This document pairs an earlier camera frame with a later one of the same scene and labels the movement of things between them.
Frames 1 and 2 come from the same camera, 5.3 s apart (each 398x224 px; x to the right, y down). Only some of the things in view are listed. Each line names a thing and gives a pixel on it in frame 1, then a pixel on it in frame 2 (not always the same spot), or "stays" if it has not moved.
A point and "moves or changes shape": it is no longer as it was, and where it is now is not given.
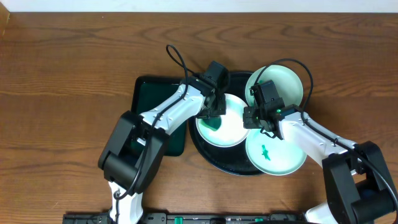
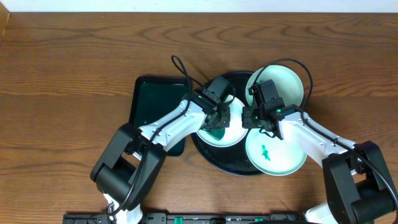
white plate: (231, 131) stays
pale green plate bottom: (272, 155) stays
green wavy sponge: (213, 122) moves or changes shape
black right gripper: (248, 121) stays
